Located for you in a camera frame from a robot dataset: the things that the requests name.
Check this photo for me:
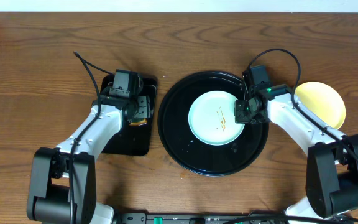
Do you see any yellow plate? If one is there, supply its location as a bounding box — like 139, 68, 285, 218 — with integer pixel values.
295, 82, 346, 129

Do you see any orange green sponge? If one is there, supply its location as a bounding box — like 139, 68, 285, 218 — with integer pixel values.
129, 118, 147, 126

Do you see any black cable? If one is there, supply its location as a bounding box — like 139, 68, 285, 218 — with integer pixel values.
246, 47, 358, 223
68, 51, 115, 224

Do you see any light green plate top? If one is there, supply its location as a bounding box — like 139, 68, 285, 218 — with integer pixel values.
188, 91, 245, 146

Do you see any round black tray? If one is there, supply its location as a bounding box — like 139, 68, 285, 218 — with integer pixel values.
158, 71, 269, 176

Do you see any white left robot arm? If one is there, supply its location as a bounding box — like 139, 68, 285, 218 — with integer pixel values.
27, 93, 155, 223

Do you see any right black cable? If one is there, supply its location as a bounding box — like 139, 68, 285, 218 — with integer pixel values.
246, 47, 358, 223

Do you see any black base unit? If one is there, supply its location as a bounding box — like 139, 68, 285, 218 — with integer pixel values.
112, 210, 298, 224

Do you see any rectangular black tray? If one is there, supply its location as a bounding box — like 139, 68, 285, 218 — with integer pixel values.
102, 75, 158, 156

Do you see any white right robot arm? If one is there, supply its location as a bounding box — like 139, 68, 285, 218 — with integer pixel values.
234, 83, 358, 223

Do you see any left black cable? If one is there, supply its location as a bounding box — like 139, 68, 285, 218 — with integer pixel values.
68, 51, 115, 224

